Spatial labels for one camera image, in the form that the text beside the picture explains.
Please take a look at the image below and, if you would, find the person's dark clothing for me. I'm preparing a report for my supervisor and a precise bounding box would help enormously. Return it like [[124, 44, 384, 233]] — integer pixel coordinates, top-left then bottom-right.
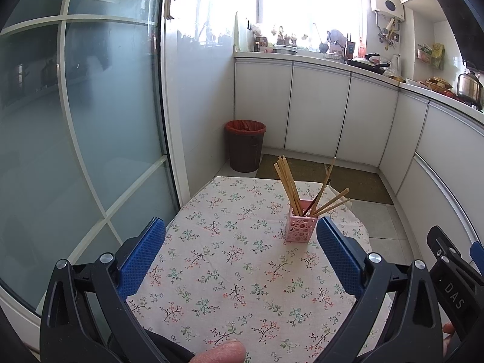
[[144, 329, 197, 363]]

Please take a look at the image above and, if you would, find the steel kettle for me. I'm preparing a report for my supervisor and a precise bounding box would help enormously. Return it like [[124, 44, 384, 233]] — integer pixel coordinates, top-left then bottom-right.
[[457, 61, 484, 106]]

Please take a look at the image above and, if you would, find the yellow packet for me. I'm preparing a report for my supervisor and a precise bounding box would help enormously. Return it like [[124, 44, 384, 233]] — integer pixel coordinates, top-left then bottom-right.
[[431, 43, 446, 69]]

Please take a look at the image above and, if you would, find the person's right hand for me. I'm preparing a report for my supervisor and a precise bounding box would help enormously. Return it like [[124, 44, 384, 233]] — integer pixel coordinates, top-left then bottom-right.
[[442, 321, 455, 358]]

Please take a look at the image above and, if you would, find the group of small jars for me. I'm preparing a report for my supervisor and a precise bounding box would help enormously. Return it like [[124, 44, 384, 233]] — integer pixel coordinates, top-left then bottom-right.
[[251, 25, 309, 51]]

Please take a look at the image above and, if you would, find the kitchen window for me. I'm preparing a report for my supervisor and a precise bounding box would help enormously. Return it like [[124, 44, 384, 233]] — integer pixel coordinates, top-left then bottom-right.
[[166, 0, 369, 51]]

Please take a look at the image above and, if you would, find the brown trash bin red liner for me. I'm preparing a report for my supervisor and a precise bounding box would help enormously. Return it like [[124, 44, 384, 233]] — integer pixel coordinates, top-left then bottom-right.
[[225, 120, 266, 172]]

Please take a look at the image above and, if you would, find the black chopstick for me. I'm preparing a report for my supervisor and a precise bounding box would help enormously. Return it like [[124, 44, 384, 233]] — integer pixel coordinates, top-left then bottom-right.
[[307, 157, 337, 214]]

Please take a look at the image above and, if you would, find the person's left hand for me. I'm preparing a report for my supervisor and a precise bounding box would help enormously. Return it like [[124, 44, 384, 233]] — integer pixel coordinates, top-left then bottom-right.
[[195, 340, 246, 363]]

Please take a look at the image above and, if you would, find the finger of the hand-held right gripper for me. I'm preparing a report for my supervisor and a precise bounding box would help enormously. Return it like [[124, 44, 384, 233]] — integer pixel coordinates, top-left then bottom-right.
[[470, 241, 484, 273], [427, 226, 478, 326]]

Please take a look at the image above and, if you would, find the pink perforated utensil holder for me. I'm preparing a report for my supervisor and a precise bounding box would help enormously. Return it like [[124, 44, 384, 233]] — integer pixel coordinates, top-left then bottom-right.
[[285, 207, 317, 243]]

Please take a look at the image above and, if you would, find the floral tablecloth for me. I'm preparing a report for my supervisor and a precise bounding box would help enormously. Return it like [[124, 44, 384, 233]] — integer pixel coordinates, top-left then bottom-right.
[[125, 176, 392, 363]]

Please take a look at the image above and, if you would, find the white base cabinet with doors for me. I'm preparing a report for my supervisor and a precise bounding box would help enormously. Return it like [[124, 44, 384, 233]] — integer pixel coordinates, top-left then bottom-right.
[[234, 55, 399, 167]]

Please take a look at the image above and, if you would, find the white plastic bag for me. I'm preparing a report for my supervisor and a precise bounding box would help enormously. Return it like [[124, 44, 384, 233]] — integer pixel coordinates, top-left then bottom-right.
[[327, 29, 346, 55]]

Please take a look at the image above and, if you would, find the pale cutting board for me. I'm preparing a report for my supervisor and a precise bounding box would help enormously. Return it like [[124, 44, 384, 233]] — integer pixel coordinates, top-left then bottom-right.
[[234, 11, 246, 51]]

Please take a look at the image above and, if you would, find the woven basket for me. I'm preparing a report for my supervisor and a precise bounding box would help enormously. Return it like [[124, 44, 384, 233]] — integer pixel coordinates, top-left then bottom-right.
[[425, 77, 452, 92]]

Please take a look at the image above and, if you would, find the frosted glass sliding door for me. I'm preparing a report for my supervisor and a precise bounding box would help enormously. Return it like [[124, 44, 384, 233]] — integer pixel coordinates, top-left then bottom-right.
[[0, 0, 190, 333]]

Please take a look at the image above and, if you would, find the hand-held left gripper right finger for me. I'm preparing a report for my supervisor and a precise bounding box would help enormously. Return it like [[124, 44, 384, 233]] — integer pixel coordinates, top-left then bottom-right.
[[317, 216, 443, 363]]

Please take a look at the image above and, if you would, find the black range hood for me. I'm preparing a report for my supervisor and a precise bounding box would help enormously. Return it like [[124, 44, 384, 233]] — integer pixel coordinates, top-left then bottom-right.
[[427, 0, 484, 76]]

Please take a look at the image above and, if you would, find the black frying pan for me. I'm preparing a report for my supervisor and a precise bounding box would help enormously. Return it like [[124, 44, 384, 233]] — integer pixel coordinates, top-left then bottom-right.
[[346, 53, 390, 74]]

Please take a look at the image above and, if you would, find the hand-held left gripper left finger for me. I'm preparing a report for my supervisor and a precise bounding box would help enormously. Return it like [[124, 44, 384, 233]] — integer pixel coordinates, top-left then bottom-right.
[[40, 217, 166, 363]]

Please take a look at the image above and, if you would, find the bunch of wooden chopsticks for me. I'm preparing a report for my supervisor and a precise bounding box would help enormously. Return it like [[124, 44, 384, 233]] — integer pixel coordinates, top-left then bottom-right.
[[273, 155, 352, 218]]

